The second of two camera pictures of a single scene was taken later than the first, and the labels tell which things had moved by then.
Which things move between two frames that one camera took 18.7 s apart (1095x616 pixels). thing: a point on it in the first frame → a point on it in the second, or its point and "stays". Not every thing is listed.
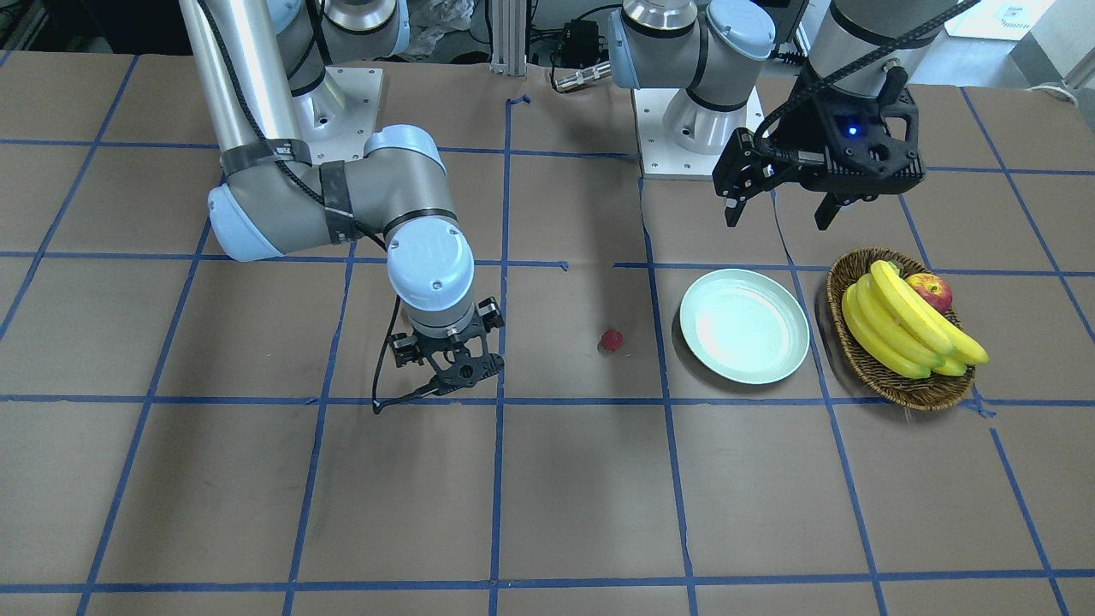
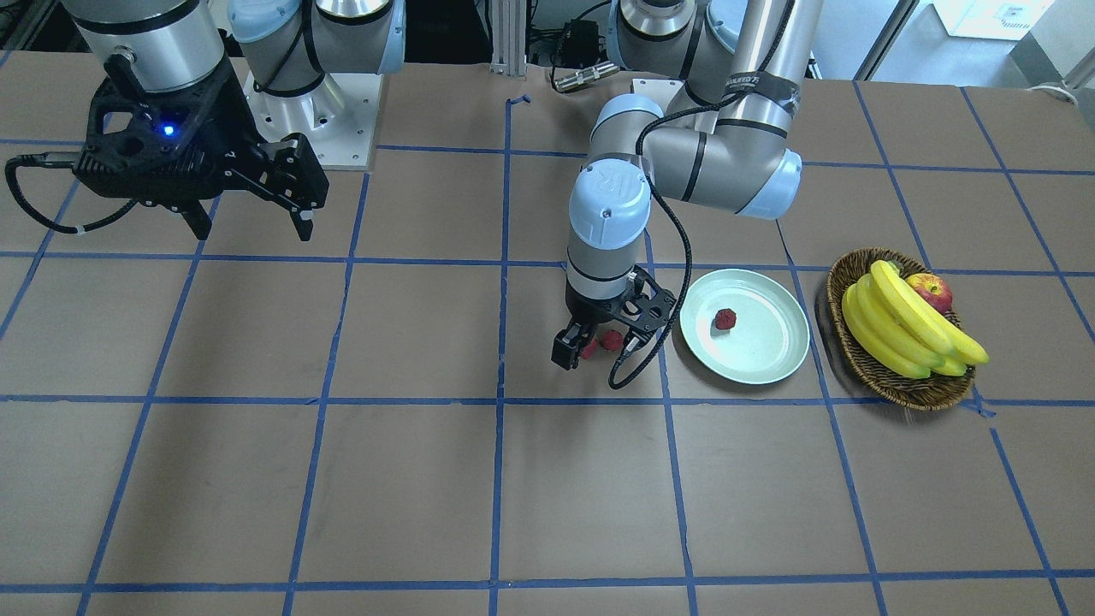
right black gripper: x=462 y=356 → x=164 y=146
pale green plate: x=743 y=328 stays
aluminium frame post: x=509 y=37 stays
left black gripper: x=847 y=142 → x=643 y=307
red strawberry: x=612 y=340 stays
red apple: x=933 y=288 stays
